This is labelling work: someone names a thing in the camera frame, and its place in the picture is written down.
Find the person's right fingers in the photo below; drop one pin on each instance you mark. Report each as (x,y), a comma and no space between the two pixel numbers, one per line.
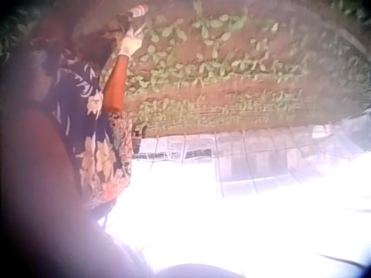
(138,30)

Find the bed of green seedlings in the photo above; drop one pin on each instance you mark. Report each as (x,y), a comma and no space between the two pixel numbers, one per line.
(220,66)

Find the person's right hand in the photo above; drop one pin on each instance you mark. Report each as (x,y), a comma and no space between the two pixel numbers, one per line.
(130,44)

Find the white greenhouse mesh wall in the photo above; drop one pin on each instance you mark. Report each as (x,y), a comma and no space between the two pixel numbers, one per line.
(232,156)

